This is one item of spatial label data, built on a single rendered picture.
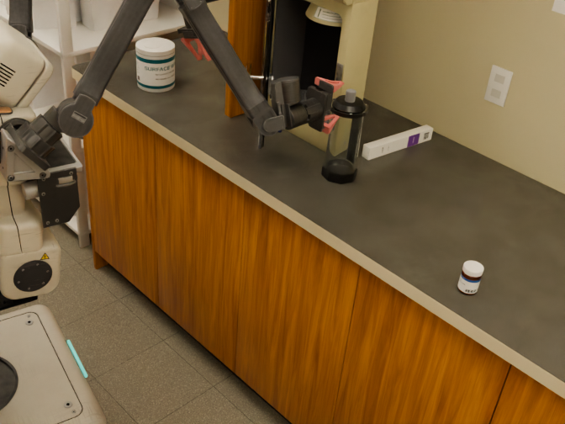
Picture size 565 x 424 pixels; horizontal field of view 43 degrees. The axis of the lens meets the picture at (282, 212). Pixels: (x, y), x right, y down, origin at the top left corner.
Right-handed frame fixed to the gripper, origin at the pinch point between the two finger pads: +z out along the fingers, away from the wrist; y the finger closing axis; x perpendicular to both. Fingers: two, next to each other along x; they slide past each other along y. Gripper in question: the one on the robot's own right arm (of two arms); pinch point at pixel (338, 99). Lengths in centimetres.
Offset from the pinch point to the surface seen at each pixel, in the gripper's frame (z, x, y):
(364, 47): 19.8, 9.1, 7.5
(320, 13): 14.0, 22.0, 14.6
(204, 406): -26, 21, -120
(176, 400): -32, 30, -120
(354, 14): 13.1, 9.0, 18.3
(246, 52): 8.4, 46.2, -4.0
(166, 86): -2, 74, -23
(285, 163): -2.7, 14.8, -25.7
